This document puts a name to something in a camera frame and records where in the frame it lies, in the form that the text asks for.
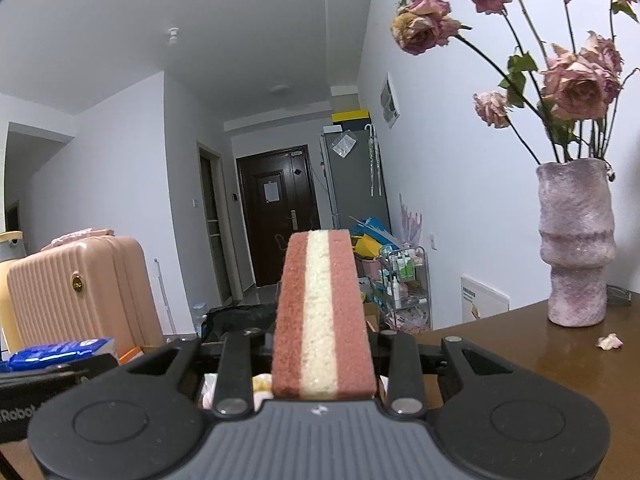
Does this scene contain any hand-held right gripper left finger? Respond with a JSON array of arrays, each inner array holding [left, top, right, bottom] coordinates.
[[120, 329, 262, 418]]

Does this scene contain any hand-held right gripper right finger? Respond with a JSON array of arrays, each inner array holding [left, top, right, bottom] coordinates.
[[377, 331, 516, 418]]

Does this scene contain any red and white striped sponge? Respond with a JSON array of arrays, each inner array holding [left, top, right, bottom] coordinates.
[[271, 229, 378, 402]]

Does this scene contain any orange and white cardboard box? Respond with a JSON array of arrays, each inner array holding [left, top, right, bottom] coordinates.
[[119, 342, 396, 411]]

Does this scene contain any black bag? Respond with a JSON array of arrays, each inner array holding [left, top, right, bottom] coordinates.
[[200, 304, 278, 343]]

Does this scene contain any blue tissue pack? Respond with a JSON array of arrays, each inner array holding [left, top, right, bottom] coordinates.
[[1, 337, 117, 372]]

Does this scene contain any metal trolley rack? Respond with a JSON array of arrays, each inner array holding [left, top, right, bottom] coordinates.
[[378, 246, 432, 333]]

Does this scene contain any white board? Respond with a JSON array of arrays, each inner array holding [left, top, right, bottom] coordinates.
[[460, 274, 511, 323]]

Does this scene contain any pink ribbed suitcase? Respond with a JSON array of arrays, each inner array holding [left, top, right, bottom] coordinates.
[[6, 236, 163, 356]]

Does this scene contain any yellow bag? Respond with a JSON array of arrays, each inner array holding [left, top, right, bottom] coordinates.
[[352, 235, 383, 258]]

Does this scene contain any dark entrance door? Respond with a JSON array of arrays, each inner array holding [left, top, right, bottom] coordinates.
[[236, 146, 321, 288]]

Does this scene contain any blue bag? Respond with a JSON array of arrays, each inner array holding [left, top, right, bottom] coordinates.
[[350, 216, 393, 246]]

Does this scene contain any pink cloth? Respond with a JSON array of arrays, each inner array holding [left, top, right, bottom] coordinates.
[[40, 227, 116, 252]]

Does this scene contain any grey refrigerator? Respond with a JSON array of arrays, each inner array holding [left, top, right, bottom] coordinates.
[[320, 130, 392, 241]]

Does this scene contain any white folded umbrella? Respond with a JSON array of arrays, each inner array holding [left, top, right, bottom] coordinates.
[[364, 124, 385, 197]]

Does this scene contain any pink textured vase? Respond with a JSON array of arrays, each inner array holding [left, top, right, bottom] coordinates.
[[536, 158, 617, 328]]

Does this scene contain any yellow and black box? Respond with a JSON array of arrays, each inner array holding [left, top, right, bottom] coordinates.
[[331, 107, 370, 126]]

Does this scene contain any bunch of dried roses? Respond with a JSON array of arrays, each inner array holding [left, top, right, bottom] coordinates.
[[391, 0, 640, 181]]

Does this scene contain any purple wall decoration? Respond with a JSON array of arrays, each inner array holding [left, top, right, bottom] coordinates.
[[398, 194, 423, 248]]

